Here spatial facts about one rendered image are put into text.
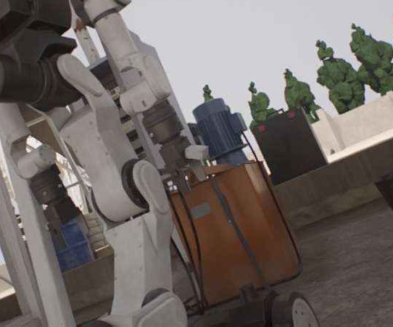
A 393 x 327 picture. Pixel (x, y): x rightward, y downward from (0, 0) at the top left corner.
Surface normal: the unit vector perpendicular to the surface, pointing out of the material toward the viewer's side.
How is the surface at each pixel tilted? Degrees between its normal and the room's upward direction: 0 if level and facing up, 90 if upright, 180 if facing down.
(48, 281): 80
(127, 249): 60
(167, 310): 90
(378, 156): 90
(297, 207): 90
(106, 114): 115
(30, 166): 102
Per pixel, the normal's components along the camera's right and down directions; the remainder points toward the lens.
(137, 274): -0.61, -0.40
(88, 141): -0.40, 0.22
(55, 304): -0.43, -0.15
